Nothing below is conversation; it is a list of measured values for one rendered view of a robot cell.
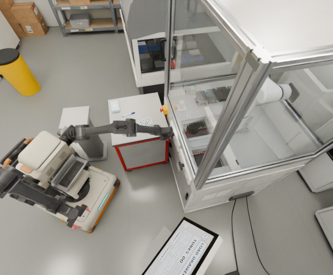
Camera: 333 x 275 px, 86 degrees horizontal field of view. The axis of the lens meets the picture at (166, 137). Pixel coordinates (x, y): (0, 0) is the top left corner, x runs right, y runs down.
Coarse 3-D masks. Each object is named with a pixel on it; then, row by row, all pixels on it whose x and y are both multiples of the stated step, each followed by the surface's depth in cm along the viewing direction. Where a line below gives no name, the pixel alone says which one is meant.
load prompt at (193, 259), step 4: (200, 244) 96; (204, 244) 94; (196, 248) 95; (200, 248) 94; (204, 248) 92; (196, 252) 94; (200, 252) 92; (192, 256) 93; (196, 256) 92; (188, 260) 93; (192, 260) 91; (196, 260) 90; (188, 264) 91; (192, 264) 89; (184, 268) 90; (188, 268) 89; (180, 272) 90; (184, 272) 89; (188, 272) 87
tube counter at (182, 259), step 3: (183, 255) 97; (180, 258) 96; (183, 258) 95; (186, 258) 94; (177, 261) 96; (180, 261) 95; (183, 261) 94; (177, 264) 95; (180, 264) 93; (174, 267) 94; (177, 267) 93; (180, 267) 92; (174, 270) 93; (177, 270) 92; (171, 273) 92; (174, 273) 91
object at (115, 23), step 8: (48, 0) 358; (56, 0) 393; (64, 0) 391; (96, 0) 394; (104, 0) 395; (112, 0) 408; (56, 8) 372; (64, 8) 374; (72, 8) 376; (80, 8) 377; (88, 8) 379; (96, 8) 382; (104, 8) 383; (112, 8) 385; (56, 16) 383; (64, 16) 421; (112, 16) 398; (96, 24) 426; (104, 24) 426; (112, 24) 427; (120, 24) 428; (64, 32) 410
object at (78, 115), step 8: (64, 112) 194; (72, 112) 194; (80, 112) 195; (88, 112) 195; (64, 120) 189; (72, 120) 189; (80, 120) 189; (88, 120) 192; (96, 136) 230; (80, 144) 218; (88, 144) 220; (96, 144) 226; (104, 144) 260; (88, 152) 236; (96, 152) 239; (104, 152) 253; (88, 160) 245; (96, 160) 247
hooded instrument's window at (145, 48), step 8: (120, 8) 270; (128, 40) 222; (144, 40) 170; (152, 40) 172; (160, 40) 174; (144, 48) 177; (152, 48) 178; (144, 56) 184; (152, 56) 186; (144, 64) 191; (152, 64) 193; (160, 64) 196; (144, 72) 199; (152, 72) 201
